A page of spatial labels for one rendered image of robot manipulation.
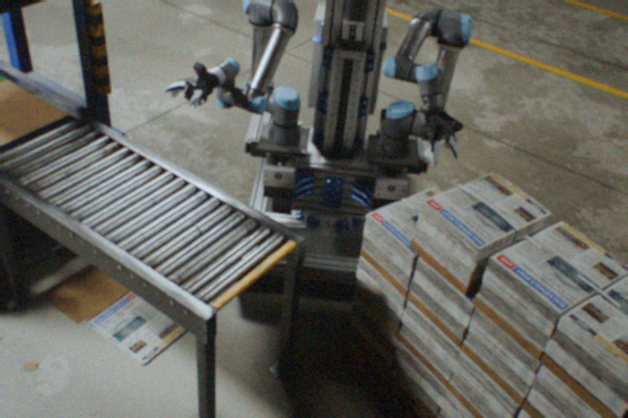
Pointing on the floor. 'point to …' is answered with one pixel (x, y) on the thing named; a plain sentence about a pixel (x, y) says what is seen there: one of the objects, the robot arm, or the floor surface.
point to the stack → (434, 394)
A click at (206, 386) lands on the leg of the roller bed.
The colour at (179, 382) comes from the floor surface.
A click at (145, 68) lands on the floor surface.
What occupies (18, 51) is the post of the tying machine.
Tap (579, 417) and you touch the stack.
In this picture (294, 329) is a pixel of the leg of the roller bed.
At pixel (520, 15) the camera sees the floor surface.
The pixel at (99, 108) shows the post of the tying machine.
